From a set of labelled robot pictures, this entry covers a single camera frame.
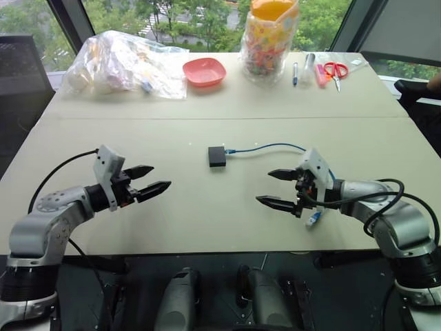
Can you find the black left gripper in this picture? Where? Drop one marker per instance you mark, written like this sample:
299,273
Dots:
124,194

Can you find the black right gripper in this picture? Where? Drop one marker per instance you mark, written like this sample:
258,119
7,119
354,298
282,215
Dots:
305,198

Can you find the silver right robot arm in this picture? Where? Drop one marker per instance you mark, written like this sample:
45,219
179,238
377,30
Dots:
396,220

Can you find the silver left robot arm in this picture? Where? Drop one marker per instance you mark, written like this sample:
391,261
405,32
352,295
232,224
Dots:
51,220

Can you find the small black box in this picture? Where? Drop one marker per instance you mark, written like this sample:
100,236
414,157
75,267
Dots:
217,157

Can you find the dark grey rounded shape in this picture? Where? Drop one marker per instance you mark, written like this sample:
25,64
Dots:
181,300
265,300

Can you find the blue pen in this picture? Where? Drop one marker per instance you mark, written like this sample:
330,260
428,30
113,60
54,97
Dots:
295,74

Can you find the clear plastic bag of items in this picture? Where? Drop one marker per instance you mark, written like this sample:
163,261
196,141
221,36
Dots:
117,65

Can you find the pink highlighter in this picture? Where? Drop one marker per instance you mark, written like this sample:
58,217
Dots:
320,75

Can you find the clear plastic tube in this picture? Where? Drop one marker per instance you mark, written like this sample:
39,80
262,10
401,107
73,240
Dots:
306,70

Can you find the pink plastic bowl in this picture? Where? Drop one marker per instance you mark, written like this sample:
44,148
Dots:
204,71

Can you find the colourful snack bag, orange inside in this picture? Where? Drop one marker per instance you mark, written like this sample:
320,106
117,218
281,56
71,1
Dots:
267,45

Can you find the small clear plastic packet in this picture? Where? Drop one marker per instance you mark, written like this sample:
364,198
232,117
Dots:
356,62

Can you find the black mesh chair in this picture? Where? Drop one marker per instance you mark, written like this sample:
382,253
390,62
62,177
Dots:
20,86

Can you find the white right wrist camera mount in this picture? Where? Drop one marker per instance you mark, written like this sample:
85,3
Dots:
317,169

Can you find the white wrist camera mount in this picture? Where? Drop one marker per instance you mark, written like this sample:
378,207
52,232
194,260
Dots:
317,169
105,162

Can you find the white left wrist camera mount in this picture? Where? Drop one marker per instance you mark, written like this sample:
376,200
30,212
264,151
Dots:
105,162

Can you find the black metal bracket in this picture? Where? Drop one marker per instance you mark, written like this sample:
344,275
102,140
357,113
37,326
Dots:
303,300

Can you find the black window frame post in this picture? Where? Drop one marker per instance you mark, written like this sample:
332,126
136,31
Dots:
70,25
346,24

